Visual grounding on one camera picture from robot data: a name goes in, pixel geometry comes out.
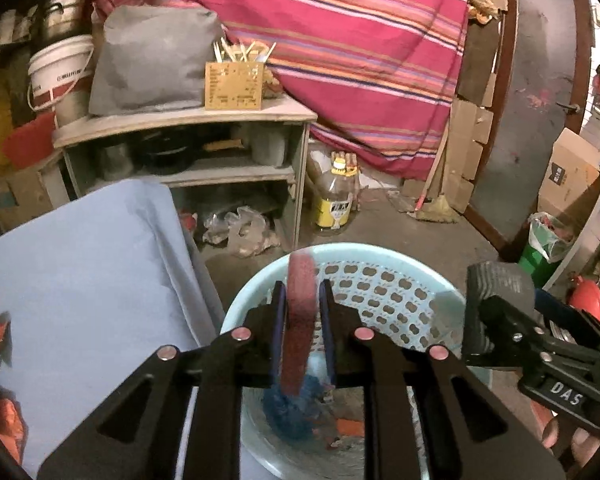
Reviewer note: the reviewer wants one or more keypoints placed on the black pot in cabinet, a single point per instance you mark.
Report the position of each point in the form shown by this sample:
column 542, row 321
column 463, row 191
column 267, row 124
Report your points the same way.
column 167, row 152

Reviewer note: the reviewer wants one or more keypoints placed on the steel cooking pot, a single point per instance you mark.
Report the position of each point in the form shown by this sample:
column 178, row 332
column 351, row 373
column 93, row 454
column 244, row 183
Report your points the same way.
column 65, row 15

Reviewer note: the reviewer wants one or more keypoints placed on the cardboard panels on wall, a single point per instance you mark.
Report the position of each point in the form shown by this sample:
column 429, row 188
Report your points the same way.
column 472, row 130

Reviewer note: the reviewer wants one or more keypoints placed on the low wooden cabinet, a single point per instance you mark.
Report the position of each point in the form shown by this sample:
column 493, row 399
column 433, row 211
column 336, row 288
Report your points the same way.
column 180, row 120

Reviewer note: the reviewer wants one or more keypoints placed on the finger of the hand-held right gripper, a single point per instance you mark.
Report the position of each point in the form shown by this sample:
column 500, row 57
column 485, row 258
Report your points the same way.
column 510, row 327
column 570, row 312

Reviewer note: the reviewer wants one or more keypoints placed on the maroon scouring sponge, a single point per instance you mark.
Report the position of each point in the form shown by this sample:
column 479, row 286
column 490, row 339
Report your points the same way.
column 300, row 310

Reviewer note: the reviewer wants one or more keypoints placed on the white plastic bucket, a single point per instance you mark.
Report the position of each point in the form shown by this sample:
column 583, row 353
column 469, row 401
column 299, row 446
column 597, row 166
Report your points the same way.
column 60, row 75

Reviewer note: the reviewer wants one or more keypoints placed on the steel pot in cabinet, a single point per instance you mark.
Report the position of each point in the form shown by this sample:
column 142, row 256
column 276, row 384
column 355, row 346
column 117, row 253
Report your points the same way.
column 115, row 160

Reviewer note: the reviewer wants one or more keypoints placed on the bundle of chopsticks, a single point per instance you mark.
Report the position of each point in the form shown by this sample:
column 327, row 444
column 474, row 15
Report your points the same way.
column 245, row 52

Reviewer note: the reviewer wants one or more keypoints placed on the crumpled clear plastic bags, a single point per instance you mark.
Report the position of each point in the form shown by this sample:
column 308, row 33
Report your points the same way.
column 242, row 230

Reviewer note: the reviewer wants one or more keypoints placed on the red round object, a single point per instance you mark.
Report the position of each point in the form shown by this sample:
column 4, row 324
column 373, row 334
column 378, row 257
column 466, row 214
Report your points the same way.
column 587, row 300

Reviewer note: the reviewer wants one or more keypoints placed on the small orange wrapper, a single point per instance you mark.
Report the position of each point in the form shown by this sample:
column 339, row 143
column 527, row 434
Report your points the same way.
column 351, row 427

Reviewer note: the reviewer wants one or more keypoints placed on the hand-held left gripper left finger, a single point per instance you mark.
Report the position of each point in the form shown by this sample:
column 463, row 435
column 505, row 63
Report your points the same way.
column 279, row 345

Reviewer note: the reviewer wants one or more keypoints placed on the yellow utensil holder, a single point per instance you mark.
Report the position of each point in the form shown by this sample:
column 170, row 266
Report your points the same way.
column 235, row 87

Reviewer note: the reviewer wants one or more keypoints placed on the brown cardboard box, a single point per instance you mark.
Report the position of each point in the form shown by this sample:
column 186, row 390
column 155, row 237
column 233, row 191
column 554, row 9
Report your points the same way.
column 570, row 175

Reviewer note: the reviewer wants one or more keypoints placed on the plastic bottle yellow label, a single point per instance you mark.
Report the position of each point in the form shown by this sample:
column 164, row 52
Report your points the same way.
column 336, row 200

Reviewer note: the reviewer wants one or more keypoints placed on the green bin with bag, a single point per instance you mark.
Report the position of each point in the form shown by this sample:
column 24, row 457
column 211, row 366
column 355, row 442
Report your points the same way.
column 545, row 252

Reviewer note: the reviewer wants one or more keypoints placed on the red striped cloth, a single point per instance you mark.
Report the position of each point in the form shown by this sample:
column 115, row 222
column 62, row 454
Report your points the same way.
column 340, row 50

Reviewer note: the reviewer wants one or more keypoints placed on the grey container in cabinet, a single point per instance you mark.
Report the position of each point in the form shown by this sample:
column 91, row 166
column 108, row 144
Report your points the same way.
column 269, row 146

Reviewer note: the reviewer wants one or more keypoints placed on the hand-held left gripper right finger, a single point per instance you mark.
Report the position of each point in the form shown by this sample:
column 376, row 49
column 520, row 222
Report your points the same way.
column 326, row 345

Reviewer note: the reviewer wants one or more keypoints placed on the orange snack wrapper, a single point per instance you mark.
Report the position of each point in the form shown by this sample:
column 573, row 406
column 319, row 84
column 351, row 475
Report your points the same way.
column 10, row 425

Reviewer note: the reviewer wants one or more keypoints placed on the grey felt bag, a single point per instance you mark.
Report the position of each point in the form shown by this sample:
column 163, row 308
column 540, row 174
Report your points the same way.
column 150, row 60

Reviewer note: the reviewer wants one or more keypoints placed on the light blue tablecloth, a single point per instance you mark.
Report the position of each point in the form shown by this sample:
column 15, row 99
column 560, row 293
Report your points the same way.
column 90, row 285

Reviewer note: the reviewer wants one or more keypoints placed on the light blue plastic basket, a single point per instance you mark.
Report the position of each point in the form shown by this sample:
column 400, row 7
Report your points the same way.
column 390, row 290

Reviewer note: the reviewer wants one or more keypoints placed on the straw broom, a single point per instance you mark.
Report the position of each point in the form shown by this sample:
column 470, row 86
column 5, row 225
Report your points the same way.
column 435, row 207

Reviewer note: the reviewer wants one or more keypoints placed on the blue plastic bag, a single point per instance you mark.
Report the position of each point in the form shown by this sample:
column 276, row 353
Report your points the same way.
column 290, row 415

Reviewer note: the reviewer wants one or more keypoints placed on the dark wooden door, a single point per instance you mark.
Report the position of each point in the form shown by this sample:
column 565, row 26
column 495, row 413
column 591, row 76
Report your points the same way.
column 535, row 110

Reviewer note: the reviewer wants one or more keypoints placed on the person's right hand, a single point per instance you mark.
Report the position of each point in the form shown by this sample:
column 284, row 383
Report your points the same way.
column 575, row 442

